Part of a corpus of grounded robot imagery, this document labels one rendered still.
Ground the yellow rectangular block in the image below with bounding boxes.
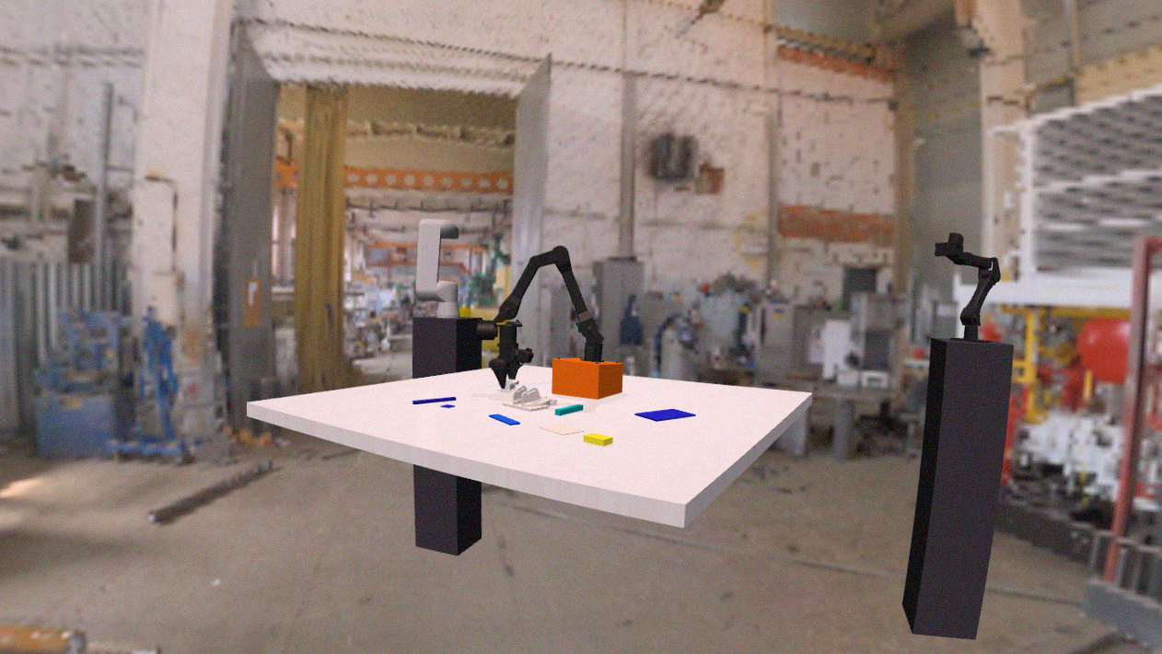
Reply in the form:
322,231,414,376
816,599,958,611
584,433,614,447

